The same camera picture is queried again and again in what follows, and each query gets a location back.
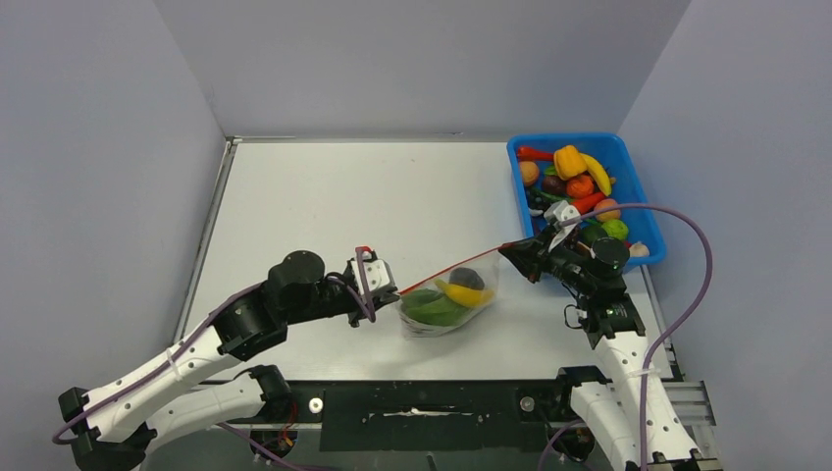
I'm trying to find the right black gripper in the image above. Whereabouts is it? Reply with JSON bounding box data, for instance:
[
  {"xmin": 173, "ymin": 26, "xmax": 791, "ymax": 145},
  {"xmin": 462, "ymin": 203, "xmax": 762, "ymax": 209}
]
[{"xmin": 500, "ymin": 225, "xmax": 598, "ymax": 295}]

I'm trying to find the dark purple plum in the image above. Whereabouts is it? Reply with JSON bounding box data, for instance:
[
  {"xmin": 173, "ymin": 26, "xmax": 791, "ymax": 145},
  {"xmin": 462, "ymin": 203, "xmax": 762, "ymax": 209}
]
[{"xmin": 448, "ymin": 267, "xmax": 486, "ymax": 291}]

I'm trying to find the yellow banana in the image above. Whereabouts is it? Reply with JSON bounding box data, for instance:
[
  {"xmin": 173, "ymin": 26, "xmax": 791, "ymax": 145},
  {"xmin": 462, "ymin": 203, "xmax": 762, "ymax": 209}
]
[
  {"xmin": 580, "ymin": 153, "xmax": 613, "ymax": 196},
  {"xmin": 434, "ymin": 280, "xmax": 495, "ymax": 309}
]

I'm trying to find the green leafy vegetable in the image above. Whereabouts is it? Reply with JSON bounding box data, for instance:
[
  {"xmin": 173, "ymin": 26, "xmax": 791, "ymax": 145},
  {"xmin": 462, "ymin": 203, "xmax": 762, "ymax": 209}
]
[{"xmin": 401, "ymin": 288, "xmax": 473, "ymax": 327}]

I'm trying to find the clear zip bag orange zipper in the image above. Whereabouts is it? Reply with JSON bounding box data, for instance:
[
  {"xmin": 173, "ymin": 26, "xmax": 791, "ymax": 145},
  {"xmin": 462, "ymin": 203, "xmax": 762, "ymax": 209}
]
[{"xmin": 396, "ymin": 248, "xmax": 500, "ymax": 338}]

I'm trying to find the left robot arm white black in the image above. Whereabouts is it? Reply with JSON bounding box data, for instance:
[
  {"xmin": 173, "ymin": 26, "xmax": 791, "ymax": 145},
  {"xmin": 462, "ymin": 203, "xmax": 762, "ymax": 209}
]
[{"xmin": 51, "ymin": 246, "xmax": 398, "ymax": 470}]

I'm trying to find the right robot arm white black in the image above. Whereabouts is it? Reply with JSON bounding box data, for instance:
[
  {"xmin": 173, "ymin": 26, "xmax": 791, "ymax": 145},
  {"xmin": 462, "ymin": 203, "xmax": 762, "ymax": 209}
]
[{"xmin": 498, "ymin": 235, "xmax": 721, "ymax": 470}]

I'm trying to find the dark blue grapes bunch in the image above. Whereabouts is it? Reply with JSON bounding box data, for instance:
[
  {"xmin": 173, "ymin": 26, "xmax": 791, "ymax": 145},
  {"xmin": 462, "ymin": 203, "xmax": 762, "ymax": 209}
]
[{"xmin": 525, "ymin": 187, "xmax": 553, "ymax": 218}]

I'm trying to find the green avocado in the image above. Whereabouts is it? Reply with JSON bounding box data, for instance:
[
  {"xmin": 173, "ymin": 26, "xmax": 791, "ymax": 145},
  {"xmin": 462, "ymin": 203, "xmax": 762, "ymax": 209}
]
[{"xmin": 578, "ymin": 224, "xmax": 608, "ymax": 247}]

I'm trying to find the dark red fig toy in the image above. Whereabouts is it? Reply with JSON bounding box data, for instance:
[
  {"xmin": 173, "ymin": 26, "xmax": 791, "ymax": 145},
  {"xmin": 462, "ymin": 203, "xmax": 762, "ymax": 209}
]
[{"xmin": 541, "ymin": 175, "xmax": 567, "ymax": 197}]

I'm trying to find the orange carrot toy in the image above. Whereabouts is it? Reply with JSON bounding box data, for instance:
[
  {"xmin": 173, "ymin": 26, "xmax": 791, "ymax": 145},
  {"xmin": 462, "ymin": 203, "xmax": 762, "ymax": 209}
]
[{"xmin": 571, "ymin": 191, "xmax": 607, "ymax": 215}]

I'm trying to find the peach fruit toy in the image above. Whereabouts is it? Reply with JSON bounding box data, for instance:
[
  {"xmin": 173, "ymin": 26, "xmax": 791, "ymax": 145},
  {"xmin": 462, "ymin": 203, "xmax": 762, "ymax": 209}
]
[
  {"xmin": 594, "ymin": 198, "xmax": 621, "ymax": 224},
  {"xmin": 518, "ymin": 161, "xmax": 541, "ymax": 187}
]

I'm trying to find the red tomato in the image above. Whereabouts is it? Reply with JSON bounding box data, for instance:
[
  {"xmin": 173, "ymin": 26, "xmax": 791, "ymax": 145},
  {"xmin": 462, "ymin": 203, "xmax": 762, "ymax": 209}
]
[{"xmin": 566, "ymin": 174, "xmax": 596, "ymax": 199}]

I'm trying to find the green apple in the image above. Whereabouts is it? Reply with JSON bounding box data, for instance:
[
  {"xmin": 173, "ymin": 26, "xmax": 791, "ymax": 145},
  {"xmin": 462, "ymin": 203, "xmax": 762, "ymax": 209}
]
[{"xmin": 601, "ymin": 219, "xmax": 630, "ymax": 240}]

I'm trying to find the red chili pepper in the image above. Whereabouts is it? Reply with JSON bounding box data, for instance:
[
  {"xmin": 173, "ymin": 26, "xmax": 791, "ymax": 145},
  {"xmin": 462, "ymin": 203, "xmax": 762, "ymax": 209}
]
[{"xmin": 515, "ymin": 146, "xmax": 553, "ymax": 163}]

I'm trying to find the yellow bell pepper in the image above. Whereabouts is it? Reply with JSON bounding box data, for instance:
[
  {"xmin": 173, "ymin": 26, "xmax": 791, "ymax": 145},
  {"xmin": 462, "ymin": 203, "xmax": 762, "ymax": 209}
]
[{"xmin": 553, "ymin": 144, "xmax": 588, "ymax": 181}]

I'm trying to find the blue plastic bin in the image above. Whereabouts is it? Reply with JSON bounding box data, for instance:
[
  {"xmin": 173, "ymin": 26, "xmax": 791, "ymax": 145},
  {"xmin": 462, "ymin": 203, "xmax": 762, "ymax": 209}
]
[{"xmin": 507, "ymin": 131, "xmax": 666, "ymax": 266}]

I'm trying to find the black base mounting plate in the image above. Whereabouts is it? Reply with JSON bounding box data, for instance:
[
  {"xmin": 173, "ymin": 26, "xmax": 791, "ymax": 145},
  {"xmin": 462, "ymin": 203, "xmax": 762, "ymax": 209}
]
[{"xmin": 251, "ymin": 378, "xmax": 578, "ymax": 452}]

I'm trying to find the white garlic bulb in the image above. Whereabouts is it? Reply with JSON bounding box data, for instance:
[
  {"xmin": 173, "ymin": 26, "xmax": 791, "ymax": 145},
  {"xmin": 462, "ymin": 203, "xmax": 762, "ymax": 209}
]
[{"xmin": 629, "ymin": 242, "xmax": 650, "ymax": 258}]

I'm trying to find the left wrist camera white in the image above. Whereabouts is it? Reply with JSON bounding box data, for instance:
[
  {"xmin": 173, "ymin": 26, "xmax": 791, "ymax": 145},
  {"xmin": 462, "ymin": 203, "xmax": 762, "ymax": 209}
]
[{"xmin": 349, "ymin": 257, "xmax": 397, "ymax": 301}]

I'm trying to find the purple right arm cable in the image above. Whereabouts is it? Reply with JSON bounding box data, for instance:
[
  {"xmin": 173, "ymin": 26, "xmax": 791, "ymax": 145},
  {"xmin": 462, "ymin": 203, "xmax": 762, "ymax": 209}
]
[{"xmin": 537, "ymin": 202, "xmax": 715, "ymax": 471}]

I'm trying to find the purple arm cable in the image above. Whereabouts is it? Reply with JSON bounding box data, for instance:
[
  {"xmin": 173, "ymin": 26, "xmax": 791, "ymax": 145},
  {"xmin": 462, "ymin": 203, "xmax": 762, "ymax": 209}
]
[
  {"xmin": 537, "ymin": 202, "xmax": 715, "ymax": 471},
  {"xmin": 51, "ymin": 245, "xmax": 379, "ymax": 471}
]

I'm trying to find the aluminium table edge rail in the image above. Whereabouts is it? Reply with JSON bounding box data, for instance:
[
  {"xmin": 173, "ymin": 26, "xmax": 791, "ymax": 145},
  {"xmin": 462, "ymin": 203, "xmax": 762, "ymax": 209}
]
[{"xmin": 173, "ymin": 136, "xmax": 241, "ymax": 346}]

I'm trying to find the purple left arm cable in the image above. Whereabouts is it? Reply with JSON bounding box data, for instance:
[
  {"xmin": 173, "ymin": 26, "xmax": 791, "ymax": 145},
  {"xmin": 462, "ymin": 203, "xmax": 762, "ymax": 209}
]
[{"xmin": 51, "ymin": 245, "xmax": 379, "ymax": 471}]

